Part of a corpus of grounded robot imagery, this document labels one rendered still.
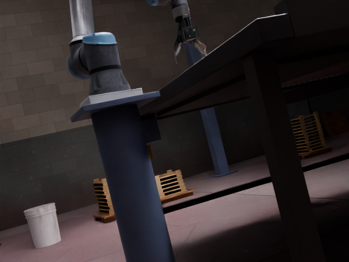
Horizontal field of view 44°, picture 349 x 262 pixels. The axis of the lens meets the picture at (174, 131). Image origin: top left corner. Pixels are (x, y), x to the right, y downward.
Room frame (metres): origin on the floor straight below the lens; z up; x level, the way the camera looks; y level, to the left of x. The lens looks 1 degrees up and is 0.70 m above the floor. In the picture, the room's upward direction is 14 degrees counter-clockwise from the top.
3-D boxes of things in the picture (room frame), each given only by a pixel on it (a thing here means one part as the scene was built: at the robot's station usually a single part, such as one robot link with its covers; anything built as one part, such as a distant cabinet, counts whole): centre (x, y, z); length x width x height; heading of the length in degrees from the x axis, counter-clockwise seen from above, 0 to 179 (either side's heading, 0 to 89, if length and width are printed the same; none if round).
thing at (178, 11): (1.95, -0.16, 1.25); 0.08 x 0.08 x 0.05
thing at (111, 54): (1.54, 0.19, 1.07); 0.13 x 0.12 x 0.14; 36
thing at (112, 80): (1.54, 0.19, 0.95); 0.15 x 0.15 x 0.10
